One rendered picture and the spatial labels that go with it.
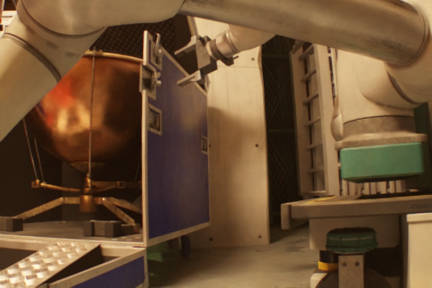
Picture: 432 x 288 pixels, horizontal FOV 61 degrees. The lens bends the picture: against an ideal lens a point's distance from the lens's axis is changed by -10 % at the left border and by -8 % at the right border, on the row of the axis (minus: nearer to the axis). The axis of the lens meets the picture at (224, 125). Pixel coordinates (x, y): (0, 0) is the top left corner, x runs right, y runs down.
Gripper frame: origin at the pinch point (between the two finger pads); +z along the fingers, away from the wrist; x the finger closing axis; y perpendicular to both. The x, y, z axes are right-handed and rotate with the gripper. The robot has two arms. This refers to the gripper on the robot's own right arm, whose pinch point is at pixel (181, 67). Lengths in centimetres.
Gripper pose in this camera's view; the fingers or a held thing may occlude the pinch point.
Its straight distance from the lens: 147.4
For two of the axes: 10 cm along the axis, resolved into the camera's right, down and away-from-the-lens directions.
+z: -8.4, 3.5, 4.2
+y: -5.3, -3.4, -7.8
